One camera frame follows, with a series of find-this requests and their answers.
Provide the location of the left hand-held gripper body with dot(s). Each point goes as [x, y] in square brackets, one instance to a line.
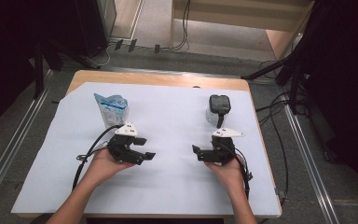
[122, 149]

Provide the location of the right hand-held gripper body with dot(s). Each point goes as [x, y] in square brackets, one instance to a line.
[223, 151]

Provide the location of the blue and white refill pouch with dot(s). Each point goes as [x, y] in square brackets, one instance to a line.
[112, 109]

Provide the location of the person's right hand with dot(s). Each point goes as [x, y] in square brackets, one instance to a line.
[231, 175]

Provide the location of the person's left hand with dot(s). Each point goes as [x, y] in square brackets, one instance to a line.
[104, 169]

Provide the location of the white paper table cover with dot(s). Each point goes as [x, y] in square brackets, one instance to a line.
[167, 124]

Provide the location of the black tripod stand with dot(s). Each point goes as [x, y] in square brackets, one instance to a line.
[295, 59]

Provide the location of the black metal stand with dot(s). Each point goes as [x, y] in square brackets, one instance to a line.
[38, 68]

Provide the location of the dark cabinet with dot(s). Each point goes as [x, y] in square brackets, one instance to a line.
[93, 25]

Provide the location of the light wooden shelf unit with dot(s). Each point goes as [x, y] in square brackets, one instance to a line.
[239, 12]

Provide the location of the metal floor rail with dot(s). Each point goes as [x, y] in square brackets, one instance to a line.
[12, 146]
[310, 165]

